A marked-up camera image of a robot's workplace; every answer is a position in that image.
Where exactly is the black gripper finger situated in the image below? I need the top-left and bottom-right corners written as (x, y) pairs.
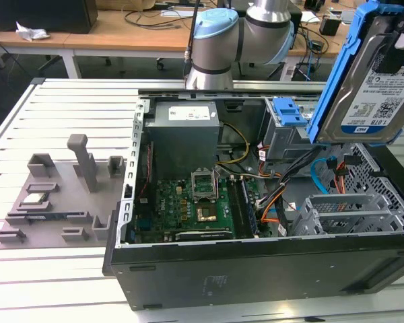
top-left (374, 0), bottom-right (404, 73)

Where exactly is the hard disk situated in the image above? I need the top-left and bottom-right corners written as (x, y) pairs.
top-left (306, 0), bottom-right (404, 147)

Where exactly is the blue empty disk carrier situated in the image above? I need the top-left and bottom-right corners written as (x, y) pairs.
top-left (271, 97), bottom-right (307, 128)

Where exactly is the grey disk bay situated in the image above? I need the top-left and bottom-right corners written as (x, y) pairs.
top-left (291, 193), bottom-right (404, 236)

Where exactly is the small black cube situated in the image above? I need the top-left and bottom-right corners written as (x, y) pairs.
top-left (319, 16), bottom-right (343, 36)

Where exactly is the grey metal drive cage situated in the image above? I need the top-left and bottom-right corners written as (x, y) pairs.
top-left (261, 97), bottom-right (324, 162)

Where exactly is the installed RAM stick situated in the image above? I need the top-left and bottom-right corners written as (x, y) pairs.
top-left (239, 178), bottom-right (259, 236)

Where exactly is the black RAM slot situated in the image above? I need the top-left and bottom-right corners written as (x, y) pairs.
top-left (227, 178), bottom-right (248, 238)

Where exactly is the metal socket cover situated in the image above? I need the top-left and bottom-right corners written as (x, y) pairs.
top-left (191, 168), bottom-right (220, 203)

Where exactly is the grey power supply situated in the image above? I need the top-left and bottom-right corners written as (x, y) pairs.
top-left (143, 100), bottom-right (223, 169)

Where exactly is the CPU socket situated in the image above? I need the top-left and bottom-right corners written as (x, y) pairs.
top-left (195, 205), bottom-right (220, 225)

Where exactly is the black PC case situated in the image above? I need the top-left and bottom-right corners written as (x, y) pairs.
top-left (102, 87), bottom-right (404, 312)

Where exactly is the black graphics card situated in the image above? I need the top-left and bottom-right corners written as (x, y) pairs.
top-left (174, 228), bottom-right (233, 242)

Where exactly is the green motherboard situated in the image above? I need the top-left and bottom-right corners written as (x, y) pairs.
top-left (134, 174), bottom-right (267, 243)

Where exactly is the long wooden desk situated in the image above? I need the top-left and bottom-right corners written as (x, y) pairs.
top-left (0, 0), bottom-right (358, 80)

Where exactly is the large black box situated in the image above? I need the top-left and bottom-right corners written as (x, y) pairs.
top-left (0, 0), bottom-right (98, 34)

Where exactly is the grey parts rack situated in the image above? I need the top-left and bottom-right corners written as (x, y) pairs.
top-left (0, 133), bottom-right (127, 252)

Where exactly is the crumpled white paper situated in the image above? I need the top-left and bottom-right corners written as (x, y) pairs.
top-left (15, 22), bottom-right (51, 42)

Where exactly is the RAM stick with blue label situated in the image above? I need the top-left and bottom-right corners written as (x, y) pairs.
top-left (25, 213), bottom-right (70, 223)

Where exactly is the silver CPU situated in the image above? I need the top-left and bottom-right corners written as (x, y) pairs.
top-left (22, 194), bottom-right (50, 206)

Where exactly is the short orange wire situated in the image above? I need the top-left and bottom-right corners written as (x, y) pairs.
top-left (333, 161), bottom-right (349, 194)

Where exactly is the blue wire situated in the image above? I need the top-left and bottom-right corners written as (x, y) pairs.
top-left (310, 157), bottom-right (337, 195)

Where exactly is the black cable bundle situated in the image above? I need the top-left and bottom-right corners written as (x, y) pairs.
top-left (255, 144), bottom-right (324, 209)

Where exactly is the yellow wire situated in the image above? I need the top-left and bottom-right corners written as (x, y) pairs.
top-left (217, 122), bottom-right (250, 166)

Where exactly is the long orange wire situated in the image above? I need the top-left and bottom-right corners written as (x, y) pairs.
top-left (261, 191), bottom-right (290, 225)

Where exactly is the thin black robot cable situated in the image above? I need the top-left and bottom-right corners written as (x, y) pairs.
top-left (184, 0), bottom-right (203, 78)

